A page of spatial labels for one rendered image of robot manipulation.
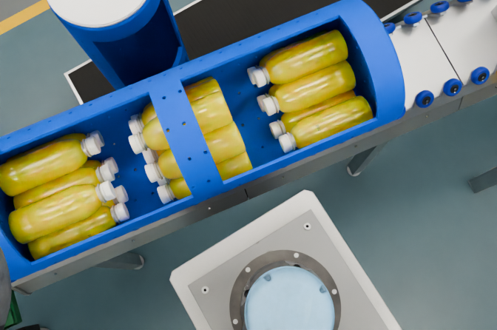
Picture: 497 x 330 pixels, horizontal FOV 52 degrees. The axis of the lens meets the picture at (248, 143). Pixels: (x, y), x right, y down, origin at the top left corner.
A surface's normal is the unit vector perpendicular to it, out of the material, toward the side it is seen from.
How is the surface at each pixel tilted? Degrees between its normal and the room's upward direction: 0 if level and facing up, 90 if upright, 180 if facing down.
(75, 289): 0
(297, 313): 8
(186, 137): 18
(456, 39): 0
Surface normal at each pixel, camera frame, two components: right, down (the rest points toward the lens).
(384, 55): 0.09, 0.04
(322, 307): -0.01, -0.39
